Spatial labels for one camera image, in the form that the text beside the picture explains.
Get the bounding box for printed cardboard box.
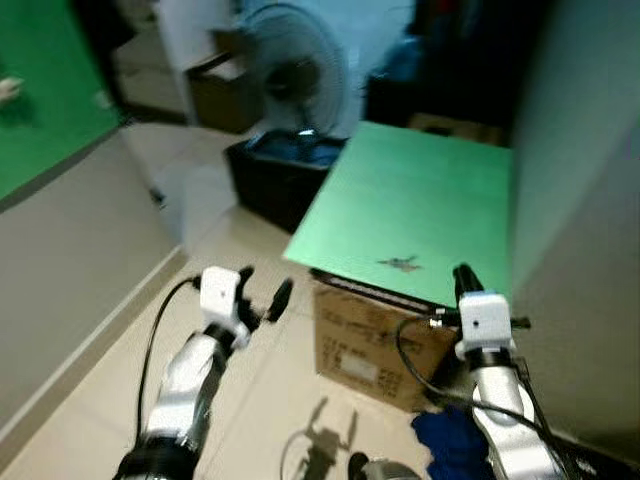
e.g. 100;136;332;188
311;280;466;414

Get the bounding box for green board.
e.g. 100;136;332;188
283;121;515;313

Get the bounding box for flat brown cardboard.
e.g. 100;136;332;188
408;112;504;146

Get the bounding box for blue cloth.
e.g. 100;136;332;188
410;406;493;480

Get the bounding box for standing fan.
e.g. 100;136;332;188
238;2;353;138

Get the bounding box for black furniture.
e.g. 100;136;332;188
363;0;554;146

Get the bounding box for white cabinet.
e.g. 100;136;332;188
153;0;246;73

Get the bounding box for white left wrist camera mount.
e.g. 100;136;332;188
199;266;244;333

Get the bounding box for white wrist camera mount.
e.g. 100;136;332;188
199;266;244;333
457;292;515;353

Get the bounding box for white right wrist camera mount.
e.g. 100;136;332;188
457;292;515;353

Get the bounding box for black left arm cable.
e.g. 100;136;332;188
133;276;203;449

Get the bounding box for green wall sheet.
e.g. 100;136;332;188
0;0;128;201

